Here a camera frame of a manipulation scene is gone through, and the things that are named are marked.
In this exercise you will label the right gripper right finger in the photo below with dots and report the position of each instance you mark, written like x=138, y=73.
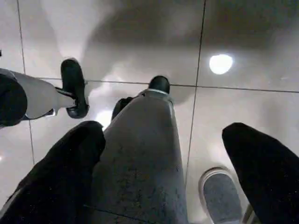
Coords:
x=268, y=177

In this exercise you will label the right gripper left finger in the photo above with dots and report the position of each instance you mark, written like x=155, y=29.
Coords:
x=58, y=182

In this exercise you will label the grey shoe white sole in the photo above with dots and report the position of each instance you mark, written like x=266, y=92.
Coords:
x=219, y=198

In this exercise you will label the grey robot left leg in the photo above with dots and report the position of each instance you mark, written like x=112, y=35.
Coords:
x=39, y=98

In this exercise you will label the grey robot leg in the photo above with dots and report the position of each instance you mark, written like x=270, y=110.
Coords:
x=39, y=98
x=140, y=151

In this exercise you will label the grey robot right leg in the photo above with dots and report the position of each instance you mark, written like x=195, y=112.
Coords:
x=140, y=151

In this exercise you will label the dark robot left foot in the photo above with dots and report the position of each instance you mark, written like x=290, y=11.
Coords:
x=72, y=77

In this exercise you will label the dark robot foot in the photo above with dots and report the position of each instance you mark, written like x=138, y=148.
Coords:
x=160, y=84
x=72, y=77

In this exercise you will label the dark robot right foot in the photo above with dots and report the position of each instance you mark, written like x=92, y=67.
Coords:
x=160, y=84

